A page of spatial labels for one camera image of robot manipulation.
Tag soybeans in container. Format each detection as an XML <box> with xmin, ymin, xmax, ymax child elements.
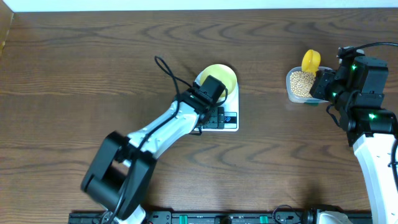
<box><xmin>290</xmin><ymin>71</ymin><xmax>315</xmax><ymax>98</ymax></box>

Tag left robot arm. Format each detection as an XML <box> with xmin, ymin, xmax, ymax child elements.
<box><xmin>81</xmin><ymin>88</ymin><xmax>223</xmax><ymax>223</ymax></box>

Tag white kitchen scale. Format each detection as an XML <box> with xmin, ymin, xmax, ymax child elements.
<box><xmin>194</xmin><ymin>86</ymin><xmax>239</xmax><ymax>132</ymax></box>

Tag clear plastic container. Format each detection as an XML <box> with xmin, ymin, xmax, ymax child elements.
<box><xmin>286</xmin><ymin>67</ymin><xmax>327</xmax><ymax>103</ymax></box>

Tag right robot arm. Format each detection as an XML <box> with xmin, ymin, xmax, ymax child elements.
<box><xmin>310</xmin><ymin>55</ymin><xmax>397</xmax><ymax>223</ymax></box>

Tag yellow bowl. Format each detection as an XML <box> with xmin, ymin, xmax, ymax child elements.
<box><xmin>200</xmin><ymin>64</ymin><xmax>238</xmax><ymax>101</ymax></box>

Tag yellow measuring scoop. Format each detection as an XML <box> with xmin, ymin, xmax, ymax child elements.
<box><xmin>301</xmin><ymin>49</ymin><xmax>321</xmax><ymax>75</ymax></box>

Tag green tape label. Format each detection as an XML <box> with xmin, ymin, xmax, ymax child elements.
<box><xmin>304</xmin><ymin>102</ymin><xmax>319</xmax><ymax>106</ymax></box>

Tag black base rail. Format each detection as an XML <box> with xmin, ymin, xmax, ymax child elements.
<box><xmin>68</xmin><ymin>205</ymin><xmax>373</xmax><ymax>224</ymax></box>

